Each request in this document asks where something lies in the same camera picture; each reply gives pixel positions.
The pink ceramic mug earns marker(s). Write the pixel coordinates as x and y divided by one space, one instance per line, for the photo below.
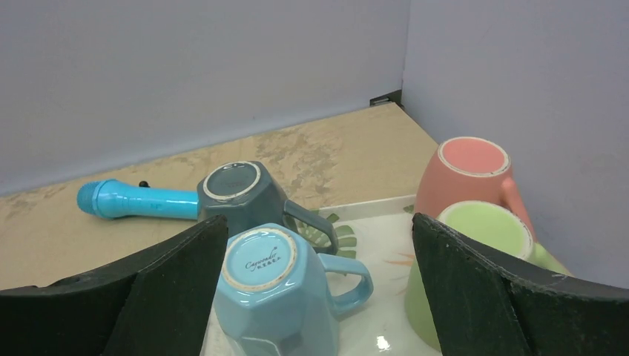
469 168

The light green ceramic mug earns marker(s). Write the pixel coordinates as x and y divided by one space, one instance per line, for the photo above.
486 223

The white leaf-print tray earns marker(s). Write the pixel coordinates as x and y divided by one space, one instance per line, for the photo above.
378 233

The light blue ceramic mug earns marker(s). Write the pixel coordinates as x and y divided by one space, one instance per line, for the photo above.
277 296

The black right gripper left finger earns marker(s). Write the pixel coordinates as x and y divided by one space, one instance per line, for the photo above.
156 301

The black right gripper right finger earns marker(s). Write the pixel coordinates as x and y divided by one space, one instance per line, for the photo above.
486 302

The blue toy microphone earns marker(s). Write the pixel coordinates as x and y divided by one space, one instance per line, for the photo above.
112 199

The grey-blue ceramic mug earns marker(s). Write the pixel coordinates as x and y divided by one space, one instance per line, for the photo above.
248 196

